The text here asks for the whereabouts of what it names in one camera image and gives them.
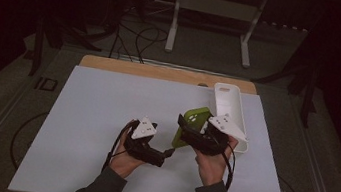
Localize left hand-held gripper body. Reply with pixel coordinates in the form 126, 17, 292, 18
120, 113, 173, 169

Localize left hand-held gripper cable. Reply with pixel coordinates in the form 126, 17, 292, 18
100, 116, 141, 177

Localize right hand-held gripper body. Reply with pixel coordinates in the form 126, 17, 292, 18
180, 107, 252, 161

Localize person's left hand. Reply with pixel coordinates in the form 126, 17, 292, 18
108, 134, 150, 182

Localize person's right hand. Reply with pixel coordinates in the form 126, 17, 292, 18
191, 131, 240, 191

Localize black floor cables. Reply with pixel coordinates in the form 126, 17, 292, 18
107, 19, 171, 68

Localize hand-held gripper cable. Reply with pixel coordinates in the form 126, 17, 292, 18
100, 116, 141, 177
215, 143, 240, 192

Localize black tripod stand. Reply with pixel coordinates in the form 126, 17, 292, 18
245, 51, 325, 130
27, 11, 106, 87

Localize white plastic bin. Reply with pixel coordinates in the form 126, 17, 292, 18
205, 81, 258, 154

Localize white table mat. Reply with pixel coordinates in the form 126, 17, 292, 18
7, 58, 307, 192

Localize right hand-held gripper cable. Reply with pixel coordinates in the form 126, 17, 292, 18
215, 143, 240, 192

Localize white metal stand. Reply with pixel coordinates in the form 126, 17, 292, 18
162, 0, 270, 71

